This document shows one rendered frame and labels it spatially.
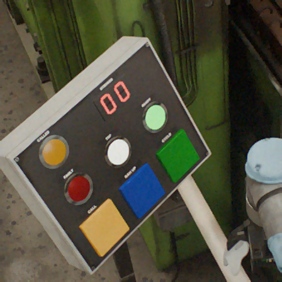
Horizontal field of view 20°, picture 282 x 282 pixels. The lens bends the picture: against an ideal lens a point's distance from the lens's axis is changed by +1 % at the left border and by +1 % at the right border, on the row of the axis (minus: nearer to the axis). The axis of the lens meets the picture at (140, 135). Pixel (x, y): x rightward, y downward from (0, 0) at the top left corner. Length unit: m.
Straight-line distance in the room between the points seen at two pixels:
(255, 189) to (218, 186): 1.08
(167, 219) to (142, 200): 0.70
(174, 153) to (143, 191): 0.10
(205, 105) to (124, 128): 0.55
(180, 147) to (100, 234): 0.23
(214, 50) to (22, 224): 1.12
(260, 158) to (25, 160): 0.40
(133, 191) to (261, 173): 0.37
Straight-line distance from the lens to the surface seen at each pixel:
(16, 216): 2.72
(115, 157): 1.43
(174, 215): 2.18
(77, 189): 1.40
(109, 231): 1.45
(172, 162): 1.51
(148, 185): 1.48
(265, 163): 1.17
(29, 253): 2.64
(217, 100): 1.97
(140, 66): 1.45
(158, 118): 1.48
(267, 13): 1.79
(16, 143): 1.37
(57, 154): 1.37
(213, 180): 2.23
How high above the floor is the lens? 2.25
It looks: 53 degrees down
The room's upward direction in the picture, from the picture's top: 10 degrees counter-clockwise
